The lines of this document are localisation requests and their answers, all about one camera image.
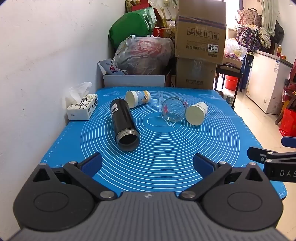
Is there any taped cardboard box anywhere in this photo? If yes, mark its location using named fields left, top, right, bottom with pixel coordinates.
left=175, top=57, right=224, bottom=90

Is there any blue print paper cup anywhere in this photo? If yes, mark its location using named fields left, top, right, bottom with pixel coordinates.
left=125, top=90, right=151, bottom=109

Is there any pale green curtain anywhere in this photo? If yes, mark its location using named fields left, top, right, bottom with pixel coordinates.
left=261, top=0, right=278, bottom=36

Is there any dark red clothing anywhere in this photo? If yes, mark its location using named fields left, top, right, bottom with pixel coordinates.
left=282, top=58, right=296, bottom=109

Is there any white tissue pack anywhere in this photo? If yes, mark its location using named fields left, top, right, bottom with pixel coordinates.
left=67, top=94, right=98, bottom=121

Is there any green print paper cup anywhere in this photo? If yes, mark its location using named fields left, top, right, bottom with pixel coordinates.
left=186, top=101, right=208, bottom=126

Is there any large labelled cardboard box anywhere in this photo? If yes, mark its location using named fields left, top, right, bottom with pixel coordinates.
left=174, top=0, right=227, bottom=64

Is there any green plastic bag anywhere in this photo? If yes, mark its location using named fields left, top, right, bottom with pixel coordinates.
left=109, top=7, right=158, bottom=49

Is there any white bag with yellow contents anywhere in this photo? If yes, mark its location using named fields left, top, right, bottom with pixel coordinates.
left=225, top=39, right=247, bottom=59

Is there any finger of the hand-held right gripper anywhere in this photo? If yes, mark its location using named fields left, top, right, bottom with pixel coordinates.
left=281, top=136, right=296, bottom=148
left=247, top=146, right=296, bottom=163

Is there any clear glass cup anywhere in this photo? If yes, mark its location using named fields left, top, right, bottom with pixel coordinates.
left=161, top=97, right=187, bottom=123

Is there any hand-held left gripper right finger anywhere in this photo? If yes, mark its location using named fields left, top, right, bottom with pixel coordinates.
left=179, top=153, right=270, bottom=201

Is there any red shopping bag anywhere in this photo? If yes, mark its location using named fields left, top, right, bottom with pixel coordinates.
left=279, top=108, right=296, bottom=137

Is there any white open box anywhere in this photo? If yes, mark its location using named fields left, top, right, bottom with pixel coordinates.
left=97, top=61, right=166, bottom=88

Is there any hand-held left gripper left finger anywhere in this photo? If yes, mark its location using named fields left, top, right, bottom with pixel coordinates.
left=32, top=152, right=118, bottom=201

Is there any clear bag with red contents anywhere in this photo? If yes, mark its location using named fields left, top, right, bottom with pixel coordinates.
left=112, top=35, right=175, bottom=76

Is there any blue and white packet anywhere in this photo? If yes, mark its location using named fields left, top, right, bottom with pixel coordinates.
left=98, top=59, right=128, bottom=76

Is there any blue silicone baking mat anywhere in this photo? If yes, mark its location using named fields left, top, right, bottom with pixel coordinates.
left=40, top=87, right=288, bottom=200

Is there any pink checked bag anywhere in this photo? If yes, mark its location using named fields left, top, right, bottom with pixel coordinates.
left=235, top=8, right=262, bottom=29

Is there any red bucket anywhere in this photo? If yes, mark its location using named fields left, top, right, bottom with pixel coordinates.
left=225, top=75, right=239, bottom=91

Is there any black stool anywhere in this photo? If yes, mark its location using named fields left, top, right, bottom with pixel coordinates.
left=213, top=64, right=244, bottom=109

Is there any purple patterned bag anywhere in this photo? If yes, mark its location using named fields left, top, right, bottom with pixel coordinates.
left=236, top=25, right=261, bottom=52

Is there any white chest freezer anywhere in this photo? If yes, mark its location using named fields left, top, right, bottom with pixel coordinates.
left=245, top=50, right=294, bottom=114

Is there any black thermos cup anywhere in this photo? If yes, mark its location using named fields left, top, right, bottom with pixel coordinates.
left=110, top=98, right=141, bottom=152

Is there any red carton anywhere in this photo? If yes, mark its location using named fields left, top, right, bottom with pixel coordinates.
left=153, top=27, right=172, bottom=39

